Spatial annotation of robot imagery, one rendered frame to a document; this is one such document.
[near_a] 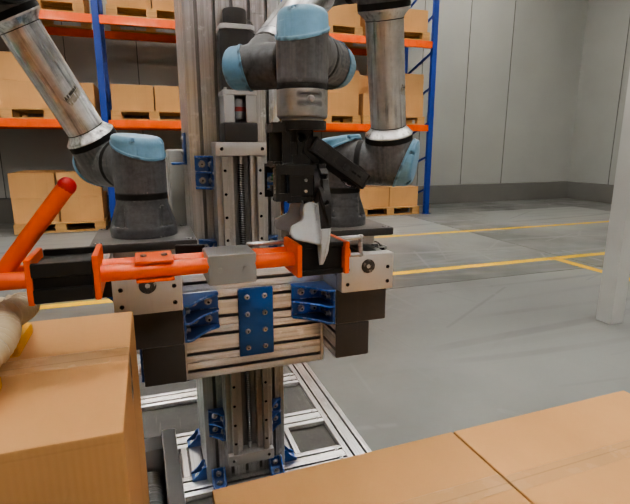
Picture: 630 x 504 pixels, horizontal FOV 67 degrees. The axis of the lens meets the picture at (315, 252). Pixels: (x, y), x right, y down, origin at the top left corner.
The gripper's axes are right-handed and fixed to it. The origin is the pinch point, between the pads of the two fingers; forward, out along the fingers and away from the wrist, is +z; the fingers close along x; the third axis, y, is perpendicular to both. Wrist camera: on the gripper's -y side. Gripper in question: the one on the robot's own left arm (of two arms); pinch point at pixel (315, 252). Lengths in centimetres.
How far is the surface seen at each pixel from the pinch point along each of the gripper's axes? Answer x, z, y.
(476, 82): -832, -154, -664
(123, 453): 20.6, 15.6, 28.8
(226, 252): 2.3, -1.4, 14.3
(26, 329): -10.6, 11.5, 43.5
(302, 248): 4.1, -1.6, 3.4
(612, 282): -164, 76, -281
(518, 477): 0, 53, -47
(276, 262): 3.5, 0.4, 7.2
